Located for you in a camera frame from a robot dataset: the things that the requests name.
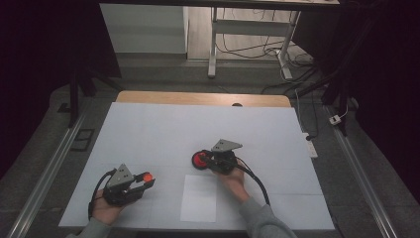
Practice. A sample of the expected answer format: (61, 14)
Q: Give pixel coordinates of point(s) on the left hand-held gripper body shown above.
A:
(120, 195)

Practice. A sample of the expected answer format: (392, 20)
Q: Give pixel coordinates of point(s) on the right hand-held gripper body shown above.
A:
(226, 162)

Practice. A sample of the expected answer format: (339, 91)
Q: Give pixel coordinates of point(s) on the round black red ink pad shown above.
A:
(199, 161)

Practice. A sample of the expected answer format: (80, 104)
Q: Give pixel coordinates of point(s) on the person's left hand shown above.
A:
(105, 213)

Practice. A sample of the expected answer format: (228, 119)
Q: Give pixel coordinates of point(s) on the person's right hand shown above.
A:
(236, 185)

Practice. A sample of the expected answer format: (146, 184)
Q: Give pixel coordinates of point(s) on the small white paper sheet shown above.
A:
(198, 205)

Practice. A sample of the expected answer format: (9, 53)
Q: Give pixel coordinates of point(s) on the dark table grommet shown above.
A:
(236, 105)

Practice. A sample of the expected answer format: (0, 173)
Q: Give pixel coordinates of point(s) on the black floor socket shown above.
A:
(82, 139)

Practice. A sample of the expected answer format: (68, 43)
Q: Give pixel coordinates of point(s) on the white power strip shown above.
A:
(312, 148)

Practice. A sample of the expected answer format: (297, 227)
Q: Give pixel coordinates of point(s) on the black metal stand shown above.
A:
(74, 99)
(341, 99)

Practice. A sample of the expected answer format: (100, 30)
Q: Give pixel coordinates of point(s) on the small white adapter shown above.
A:
(335, 120)

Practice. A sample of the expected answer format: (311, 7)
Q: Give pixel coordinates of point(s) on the pale grey cabinet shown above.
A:
(142, 29)

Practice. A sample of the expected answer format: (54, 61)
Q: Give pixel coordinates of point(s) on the dark curtain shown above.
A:
(396, 82)
(33, 66)

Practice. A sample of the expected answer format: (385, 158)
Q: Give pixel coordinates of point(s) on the aluminium floor rail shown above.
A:
(46, 178)
(360, 178)

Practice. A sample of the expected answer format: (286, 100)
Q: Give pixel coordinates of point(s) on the metal frame desk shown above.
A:
(251, 28)

